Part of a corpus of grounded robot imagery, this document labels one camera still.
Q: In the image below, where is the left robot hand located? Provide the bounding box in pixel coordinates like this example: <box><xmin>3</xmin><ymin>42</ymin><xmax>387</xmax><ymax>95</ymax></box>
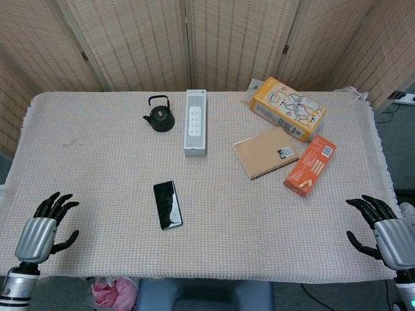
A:
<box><xmin>14</xmin><ymin>191</ymin><xmax>80</xmax><ymax>264</ymax></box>

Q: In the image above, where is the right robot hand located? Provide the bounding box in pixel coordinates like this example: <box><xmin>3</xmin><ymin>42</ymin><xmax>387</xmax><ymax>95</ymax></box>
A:
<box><xmin>345</xmin><ymin>194</ymin><xmax>415</xmax><ymax>271</ymax></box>

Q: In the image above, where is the black smartphone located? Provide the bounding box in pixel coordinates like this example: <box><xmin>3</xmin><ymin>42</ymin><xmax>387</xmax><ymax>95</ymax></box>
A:
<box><xmin>153</xmin><ymin>180</ymin><xmax>184</xmax><ymax>231</ymax></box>

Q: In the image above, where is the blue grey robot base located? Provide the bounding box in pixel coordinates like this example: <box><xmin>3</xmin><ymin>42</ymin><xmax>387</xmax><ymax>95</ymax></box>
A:
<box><xmin>136</xmin><ymin>278</ymin><xmax>275</xmax><ymax>311</ymax></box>

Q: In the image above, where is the white sneaker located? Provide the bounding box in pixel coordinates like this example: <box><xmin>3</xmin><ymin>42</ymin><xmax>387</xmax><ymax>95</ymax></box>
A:
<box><xmin>398</xmin><ymin>202</ymin><xmax>415</xmax><ymax>227</ymax></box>

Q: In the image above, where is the pink plastic bag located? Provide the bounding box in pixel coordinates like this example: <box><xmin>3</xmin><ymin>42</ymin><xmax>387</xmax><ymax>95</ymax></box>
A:
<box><xmin>91</xmin><ymin>277</ymin><xmax>140</xmax><ymax>308</ymax></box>

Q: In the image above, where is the woven beige tablecloth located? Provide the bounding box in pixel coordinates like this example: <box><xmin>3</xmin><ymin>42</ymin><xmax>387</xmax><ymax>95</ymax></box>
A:
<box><xmin>0</xmin><ymin>86</ymin><xmax>403</xmax><ymax>281</ymax></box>

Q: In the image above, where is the orange rectangular carton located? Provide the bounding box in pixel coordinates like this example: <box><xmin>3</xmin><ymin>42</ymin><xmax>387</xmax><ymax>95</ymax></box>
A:
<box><xmin>283</xmin><ymin>134</ymin><xmax>338</xmax><ymax>198</ymax></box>

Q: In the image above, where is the brown spiral notebook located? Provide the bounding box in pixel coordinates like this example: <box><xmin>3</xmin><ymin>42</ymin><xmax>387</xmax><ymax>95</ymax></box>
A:
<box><xmin>231</xmin><ymin>126</ymin><xmax>300</xmax><ymax>181</ymax></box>

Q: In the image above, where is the yellow cartoon tissue box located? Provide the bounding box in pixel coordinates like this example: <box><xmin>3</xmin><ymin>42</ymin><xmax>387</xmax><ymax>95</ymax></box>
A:
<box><xmin>249</xmin><ymin>76</ymin><xmax>327</xmax><ymax>143</ymax></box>

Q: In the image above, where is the black cast iron teapot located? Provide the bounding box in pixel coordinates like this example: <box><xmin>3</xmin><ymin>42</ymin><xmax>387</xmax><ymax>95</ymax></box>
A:
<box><xmin>142</xmin><ymin>95</ymin><xmax>176</xmax><ymax>133</ymax></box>

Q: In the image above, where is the white power strip box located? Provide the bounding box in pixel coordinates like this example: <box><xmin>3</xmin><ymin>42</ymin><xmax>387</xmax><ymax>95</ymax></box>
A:
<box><xmin>184</xmin><ymin>89</ymin><xmax>208</xmax><ymax>157</ymax></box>

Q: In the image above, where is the bamboo folding screen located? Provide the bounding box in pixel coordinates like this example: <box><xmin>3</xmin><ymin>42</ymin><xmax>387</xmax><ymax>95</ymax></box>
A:
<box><xmin>0</xmin><ymin>0</ymin><xmax>415</xmax><ymax>156</ymax></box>

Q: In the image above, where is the black floor cable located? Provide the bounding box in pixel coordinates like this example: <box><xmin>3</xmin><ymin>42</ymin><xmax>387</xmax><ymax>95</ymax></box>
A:
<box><xmin>300</xmin><ymin>282</ymin><xmax>338</xmax><ymax>311</ymax></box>

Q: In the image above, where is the white wall power strip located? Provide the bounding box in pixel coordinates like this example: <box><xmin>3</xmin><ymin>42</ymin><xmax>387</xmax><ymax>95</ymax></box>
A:
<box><xmin>390</xmin><ymin>91</ymin><xmax>415</xmax><ymax>105</ymax></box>

